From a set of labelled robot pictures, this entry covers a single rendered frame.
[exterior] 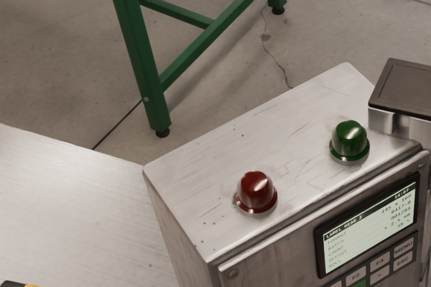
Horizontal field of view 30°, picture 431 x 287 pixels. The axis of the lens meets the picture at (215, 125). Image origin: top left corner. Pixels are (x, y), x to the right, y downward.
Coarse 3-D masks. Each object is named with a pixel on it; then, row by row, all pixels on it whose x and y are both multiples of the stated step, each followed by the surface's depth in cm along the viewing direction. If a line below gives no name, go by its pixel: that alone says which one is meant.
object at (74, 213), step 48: (0, 144) 147; (48, 144) 146; (0, 192) 140; (48, 192) 138; (96, 192) 137; (144, 192) 135; (0, 240) 133; (48, 240) 131; (96, 240) 130; (144, 240) 129
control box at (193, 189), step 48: (288, 96) 56; (336, 96) 55; (192, 144) 54; (240, 144) 54; (288, 144) 53; (384, 144) 52; (192, 192) 51; (288, 192) 50; (336, 192) 50; (192, 240) 49; (240, 240) 49; (288, 240) 50
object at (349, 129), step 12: (348, 120) 51; (336, 132) 50; (348, 132) 50; (360, 132) 50; (336, 144) 51; (348, 144) 50; (360, 144) 50; (336, 156) 51; (348, 156) 51; (360, 156) 51
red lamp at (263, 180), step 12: (240, 180) 49; (252, 180) 49; (264, 180) 49; (240, 192) 49; (252, 192) 48; (264, 192) 48; (276, 192) 50; (240, 204) 50; (252, 204) 49; (264, 204) 49; (276, 204) 50; (252, 216) 49; (264, 216) 49
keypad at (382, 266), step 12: (408, 240) 58; (384, 252) 57; (396, 252) 58; (408, 252) 59; (360, 264) 56; (372, 264) 57; (384, 264) 58; (396, 264) 59; (408, 264) 60; (348, 276) 56; (360, 276) 57; (372, 276) 58; (384, 276) 59
